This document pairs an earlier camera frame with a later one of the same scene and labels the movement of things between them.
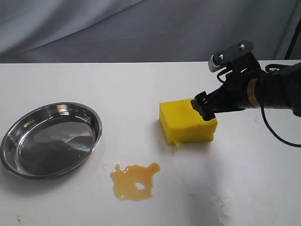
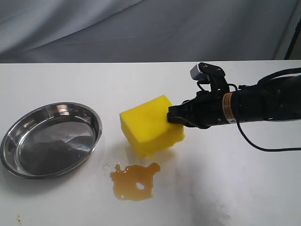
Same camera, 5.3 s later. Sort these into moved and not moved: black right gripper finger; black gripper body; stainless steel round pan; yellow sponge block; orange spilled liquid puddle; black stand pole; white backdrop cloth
Moved: yellow sponge block; black right gripper finger; black gripper body
Not moved: black stand pole; stainless steel round pan; orange spilled liquid puddle; white backdrop cloth
